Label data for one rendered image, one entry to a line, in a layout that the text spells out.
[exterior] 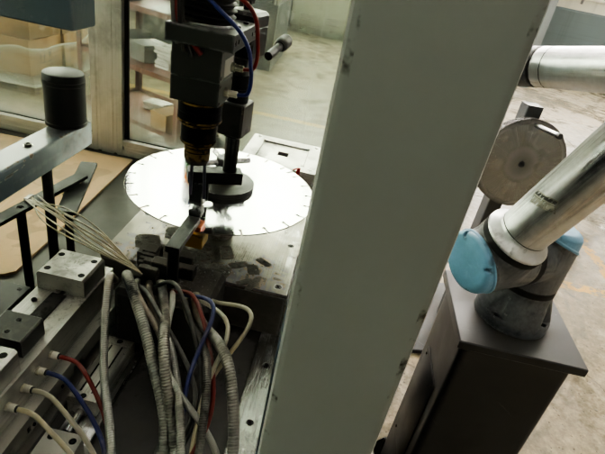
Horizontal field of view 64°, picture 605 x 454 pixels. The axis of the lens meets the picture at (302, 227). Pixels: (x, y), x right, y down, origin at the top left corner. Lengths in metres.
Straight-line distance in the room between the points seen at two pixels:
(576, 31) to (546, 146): 8.51
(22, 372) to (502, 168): 1.63
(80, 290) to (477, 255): 0.63
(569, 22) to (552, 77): 9.36
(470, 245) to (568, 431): 1.36
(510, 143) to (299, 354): 1.76
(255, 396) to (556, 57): 0.76
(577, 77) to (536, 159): 1.00
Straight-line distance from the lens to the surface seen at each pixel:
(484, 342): 1.03
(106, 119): 1.45
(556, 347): 1.12
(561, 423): 2.16
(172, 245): 0.67
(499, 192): 1.95
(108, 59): 1.40
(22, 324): 0.70
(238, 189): 0.85
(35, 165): 0.74
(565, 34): 10.37
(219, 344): 0.61
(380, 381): 0.16
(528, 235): 0.86
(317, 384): 0.16
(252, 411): 0.75
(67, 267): 0.78
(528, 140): 1.92
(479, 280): 0.89
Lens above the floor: 1.34
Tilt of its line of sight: 30 degrees down
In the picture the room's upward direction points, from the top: 12 degrees clockwise
